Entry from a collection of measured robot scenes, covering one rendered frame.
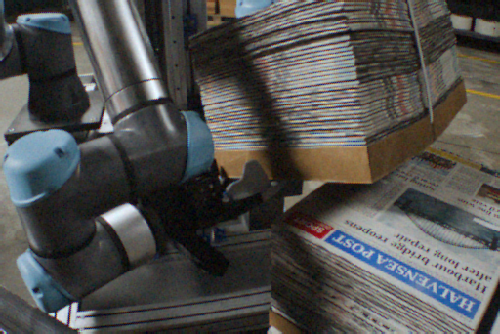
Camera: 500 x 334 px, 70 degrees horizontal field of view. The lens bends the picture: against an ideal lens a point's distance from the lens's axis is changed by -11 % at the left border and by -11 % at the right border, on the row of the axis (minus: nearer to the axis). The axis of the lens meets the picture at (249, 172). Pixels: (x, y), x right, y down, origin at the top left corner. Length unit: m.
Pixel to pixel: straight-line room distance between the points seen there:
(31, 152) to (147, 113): 0.13
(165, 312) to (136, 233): 0.76
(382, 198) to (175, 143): 0.31
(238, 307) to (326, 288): 0.70
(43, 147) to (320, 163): 0.31
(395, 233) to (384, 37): 0.25
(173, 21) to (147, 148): 0.60
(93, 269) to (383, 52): 0.42
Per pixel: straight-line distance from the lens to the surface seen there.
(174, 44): 0.99
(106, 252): 0.45
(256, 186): 0.54
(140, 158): 0.40
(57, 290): 0.44
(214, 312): 1.20
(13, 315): 0.51
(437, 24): 0.70
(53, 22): 0.91
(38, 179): 0.37
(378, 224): 0.54
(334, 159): 0.47
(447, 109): 0.69
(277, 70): 0.52
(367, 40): 0.48
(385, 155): 0.48
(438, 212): 0.59
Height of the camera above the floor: 1.15
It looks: 31 degrees down
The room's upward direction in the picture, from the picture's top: straight up
